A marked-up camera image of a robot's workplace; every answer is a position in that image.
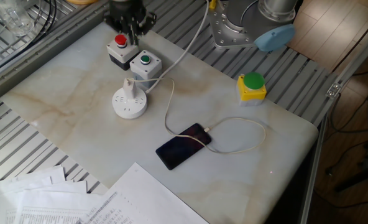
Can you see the white box green button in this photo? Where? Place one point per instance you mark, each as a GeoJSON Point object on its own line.
{"type": "Point", "coordinates": [146, 70]}

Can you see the clear glass pitcher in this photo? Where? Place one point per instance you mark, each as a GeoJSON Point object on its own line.
{"type": "Point", "coordinates": [13, 18]}

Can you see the aluminium beam with corner bracket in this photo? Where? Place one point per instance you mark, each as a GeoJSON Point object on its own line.
{"type": "Point", "coordinates": [334, 90]}

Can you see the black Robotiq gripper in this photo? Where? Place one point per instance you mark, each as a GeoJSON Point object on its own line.
{"type": "Point", "coordinates": [128, 11]}

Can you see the aluminium table rail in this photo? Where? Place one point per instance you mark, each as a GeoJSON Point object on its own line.
{"type": "Point", "coordinates": [31, 60]}

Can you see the white charger adapter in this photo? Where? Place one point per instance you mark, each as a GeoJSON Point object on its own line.
{"type": "Point", "coordinates": [130, 90]}

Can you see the white marble pattern board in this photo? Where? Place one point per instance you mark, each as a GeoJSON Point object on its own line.
{"type": "Point", "coordinates": [78, 93]}

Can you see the white box red button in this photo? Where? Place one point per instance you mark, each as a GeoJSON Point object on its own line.
{"type": "Point", "coordinates": [122, 54]}

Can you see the black chair base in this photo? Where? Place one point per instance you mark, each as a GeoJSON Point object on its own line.
{"type": "Point", "coordinates": [361, 175]}

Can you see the black smartphone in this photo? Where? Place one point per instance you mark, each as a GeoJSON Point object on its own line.
{"type": "Point", "coordinates": [182, 146]}

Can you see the blank white paper sheet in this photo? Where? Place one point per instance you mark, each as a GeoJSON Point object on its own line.
{"type": "Point", "coordinates": [41, 174]}
{"type": "Point", "coordinates": [62, 186]}

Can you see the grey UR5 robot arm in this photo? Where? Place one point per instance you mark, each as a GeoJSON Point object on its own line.
{"type": "Point", "coordinates": [264, 18]}

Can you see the paper sheet with text list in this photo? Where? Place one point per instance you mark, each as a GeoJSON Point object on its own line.
{"type": "Point", "coordinates": [146, 199]}

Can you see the yellow box green mushroom button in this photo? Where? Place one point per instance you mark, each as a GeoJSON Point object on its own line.
{"type": "Point", "coordinates": [250, 91]}

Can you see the paper sheet with printed table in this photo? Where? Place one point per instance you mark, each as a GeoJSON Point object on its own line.
{"type": "Point", "coordinates": [47, 211]}

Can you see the round white power socket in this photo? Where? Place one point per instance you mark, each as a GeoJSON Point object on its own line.
{"type": "Point", "coordinates": [129, 109]}

